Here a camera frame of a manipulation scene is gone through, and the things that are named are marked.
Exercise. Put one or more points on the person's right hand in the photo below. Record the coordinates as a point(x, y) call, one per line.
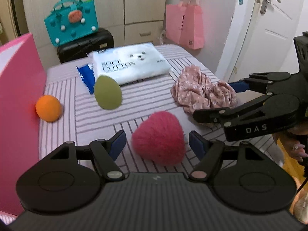
point(295, 148)

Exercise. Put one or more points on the beige three-door wardrobe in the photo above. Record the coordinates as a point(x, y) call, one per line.
point(129, 21)

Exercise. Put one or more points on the white soft cotton tissue pack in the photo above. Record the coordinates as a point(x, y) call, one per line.
point(129, 63)

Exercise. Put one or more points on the striped table cloth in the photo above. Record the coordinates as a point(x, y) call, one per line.
point(84, 121)

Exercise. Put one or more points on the black suitcase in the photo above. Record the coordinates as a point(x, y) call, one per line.
point(78, 49)

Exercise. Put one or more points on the pink floral cloth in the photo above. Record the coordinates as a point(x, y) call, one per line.
point(193, 90)

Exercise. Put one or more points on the pink hanging shopping bag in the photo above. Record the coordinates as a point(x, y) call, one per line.
point(184, 24)

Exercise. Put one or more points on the teal felt handbag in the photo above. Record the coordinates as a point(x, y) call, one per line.
point(70, 20)

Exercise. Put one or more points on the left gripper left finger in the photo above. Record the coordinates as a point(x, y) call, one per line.
point(104, 154)

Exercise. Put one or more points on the white door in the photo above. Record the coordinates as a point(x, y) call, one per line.
point(268, 38)

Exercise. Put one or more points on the pink cardboard storage box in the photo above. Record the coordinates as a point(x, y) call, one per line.
point(22, 84)

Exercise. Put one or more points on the orange plush ball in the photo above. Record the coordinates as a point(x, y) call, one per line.
point(48, 108)

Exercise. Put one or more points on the green egg-shaped plush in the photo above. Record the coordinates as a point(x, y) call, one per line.
point(107, 93)

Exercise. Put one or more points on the pink fluffy heart plush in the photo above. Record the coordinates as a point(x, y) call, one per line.
point(160, 138)

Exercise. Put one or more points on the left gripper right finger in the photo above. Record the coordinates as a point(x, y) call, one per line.
point(209, 154)

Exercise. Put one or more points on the blue wet wipes pack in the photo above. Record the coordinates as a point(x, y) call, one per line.
point(87, 76)

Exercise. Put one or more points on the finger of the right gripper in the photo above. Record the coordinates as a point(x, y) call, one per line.
point(259, 82)
point(262, 108)

